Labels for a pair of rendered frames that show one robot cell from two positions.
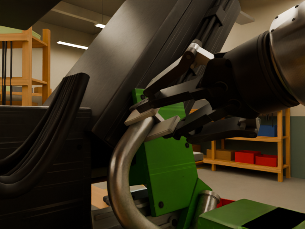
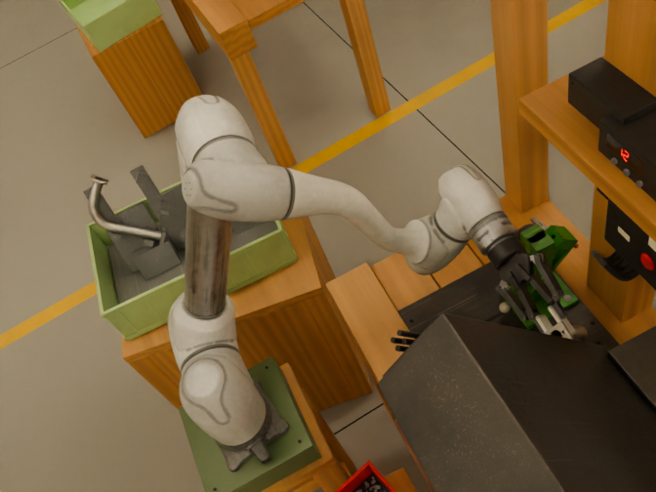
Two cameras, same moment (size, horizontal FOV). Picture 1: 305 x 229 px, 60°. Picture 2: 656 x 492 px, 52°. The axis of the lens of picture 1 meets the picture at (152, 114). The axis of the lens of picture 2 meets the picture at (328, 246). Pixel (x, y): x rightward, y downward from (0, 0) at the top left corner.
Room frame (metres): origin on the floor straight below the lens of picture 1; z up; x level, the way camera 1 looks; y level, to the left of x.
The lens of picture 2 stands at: (1.10, 0.07, 2.47)
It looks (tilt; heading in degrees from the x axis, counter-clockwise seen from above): 50 degrees down; 216
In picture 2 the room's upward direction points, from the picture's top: 24 degrees counter-clockwise
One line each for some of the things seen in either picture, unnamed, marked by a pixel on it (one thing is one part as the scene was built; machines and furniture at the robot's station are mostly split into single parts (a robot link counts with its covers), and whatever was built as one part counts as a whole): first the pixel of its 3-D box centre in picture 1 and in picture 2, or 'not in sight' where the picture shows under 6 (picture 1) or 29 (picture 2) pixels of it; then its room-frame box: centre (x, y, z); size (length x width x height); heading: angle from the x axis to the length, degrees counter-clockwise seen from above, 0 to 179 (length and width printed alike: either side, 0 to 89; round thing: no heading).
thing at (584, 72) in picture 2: not in sight; (610, 101); (0.14, 0.07, 1.59); 0.15 x 0.07 x 0.07; 41
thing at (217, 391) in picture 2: not in sight; (219, 394); (0.63, -0.74, 1.10); 0.18 x 0.16 x 0.22; 39
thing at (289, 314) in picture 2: not in sight; (251, 319); (0.07, -1.15, 0.39); 0.68 x 0.52 x 0.79; 121
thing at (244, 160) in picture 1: (218, 122); not in sight; (6.24, -1.55, 1.10); 3.01 x 0.55 x 2.20; 45
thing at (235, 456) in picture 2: not in sight; (245, 426); (0.65, -0.72, 0.96); 0.22 x 0.18 x 0.06; 51
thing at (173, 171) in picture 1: (156, 146); not in sight; (0.49, -0.01, 1.17); 0.13 x 0.12 x 0.20; 41
